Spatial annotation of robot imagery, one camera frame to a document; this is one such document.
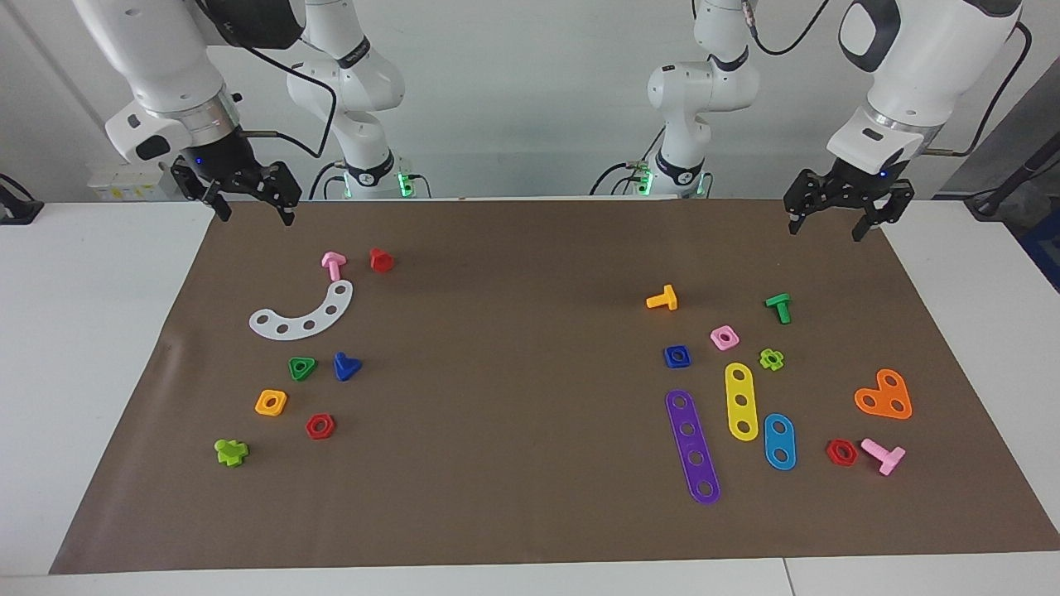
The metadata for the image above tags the white curved perforated plate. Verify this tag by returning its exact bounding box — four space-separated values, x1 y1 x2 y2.
248 280 354 341

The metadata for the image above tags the black pole stand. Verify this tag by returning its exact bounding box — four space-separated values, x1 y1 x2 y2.
967 137 1060 220

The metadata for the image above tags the orange heart-shaped plate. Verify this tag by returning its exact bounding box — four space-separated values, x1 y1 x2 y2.
854 368 913 421

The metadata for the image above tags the yellow three-hole plate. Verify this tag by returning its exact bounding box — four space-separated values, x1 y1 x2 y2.
725 363 759 442

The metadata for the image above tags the blue box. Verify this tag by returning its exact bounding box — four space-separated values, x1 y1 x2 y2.
1020 207 1060 292

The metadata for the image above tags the black clamp device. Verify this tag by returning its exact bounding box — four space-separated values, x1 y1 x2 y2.
0 174 44 226

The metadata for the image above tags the blue two-hole plate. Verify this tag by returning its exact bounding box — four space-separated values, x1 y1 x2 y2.
763 413 797 472

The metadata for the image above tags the purple four-hole plate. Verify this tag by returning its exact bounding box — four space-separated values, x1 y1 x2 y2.
665 389 721 506

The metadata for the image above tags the brown table mat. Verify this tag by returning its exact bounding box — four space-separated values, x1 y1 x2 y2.
48 197 1060 576

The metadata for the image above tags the black base cable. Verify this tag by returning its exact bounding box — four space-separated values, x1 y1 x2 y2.
590 157 655 197
308 157 349 201

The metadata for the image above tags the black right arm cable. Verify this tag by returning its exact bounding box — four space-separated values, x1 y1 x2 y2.
236 37 339 160

